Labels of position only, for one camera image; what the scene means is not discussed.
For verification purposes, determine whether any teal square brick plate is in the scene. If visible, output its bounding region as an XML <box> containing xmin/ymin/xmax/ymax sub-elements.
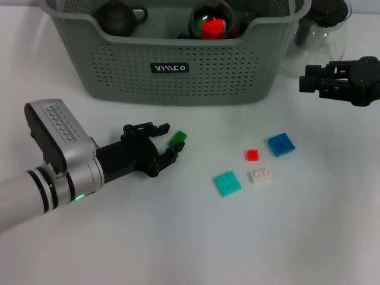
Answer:
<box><xmin>213</xmin><ymin>171</ymin><xmax>243</xmax><ymax>198</ymax></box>

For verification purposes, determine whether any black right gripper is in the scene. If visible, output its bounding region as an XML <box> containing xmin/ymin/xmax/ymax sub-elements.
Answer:
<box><xmin>299</xmin><ymin>55</ymin><xmax>380</xmax><ymax>107</ymax></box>

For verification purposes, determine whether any dark clay teapot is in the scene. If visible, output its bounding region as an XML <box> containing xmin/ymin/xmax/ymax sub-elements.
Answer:
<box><xmin>94</xmin><ymin>0</ymin><xmax>148</xmax><ymax>37</ymax></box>

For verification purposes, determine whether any blue square brick plate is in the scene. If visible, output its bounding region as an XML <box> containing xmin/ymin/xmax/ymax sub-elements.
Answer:
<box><xmin>267</xmin><ymin>132</ymin><xmax>296</xmax><ymax>157</ymax></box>

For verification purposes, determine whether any orange-red slope brick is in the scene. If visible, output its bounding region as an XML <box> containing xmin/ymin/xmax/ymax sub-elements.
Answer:
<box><xmin>202</xmin><ymin>19</ymin><xmax>226</xmax><ymax>40</ymax></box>

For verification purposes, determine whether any glass carafe with black lid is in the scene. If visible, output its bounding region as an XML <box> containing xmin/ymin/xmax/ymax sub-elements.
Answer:
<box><xmin>278</xmin><ymin>0</ymin><xmax>353</xmax><ymax>78</ymax></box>

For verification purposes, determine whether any grey-green perforated storage bin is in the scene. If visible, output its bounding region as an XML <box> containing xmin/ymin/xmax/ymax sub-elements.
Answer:
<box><xmin>40</xmin><ymin>0</ymin><xmax>311</xmax><ymax>106</ymax></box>

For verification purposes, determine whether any wide white toy brick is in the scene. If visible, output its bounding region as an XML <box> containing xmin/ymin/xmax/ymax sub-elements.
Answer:
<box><xmin>248</xmin><ymin>168</ymin><xmax>274</xmax><ymax>185</ymax></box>

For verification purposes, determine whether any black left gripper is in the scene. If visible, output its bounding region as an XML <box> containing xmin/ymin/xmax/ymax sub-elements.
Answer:
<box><xmin>94</xmin><ymin>121</ymin><xmax>186</xmax><ymax>183</ymax></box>

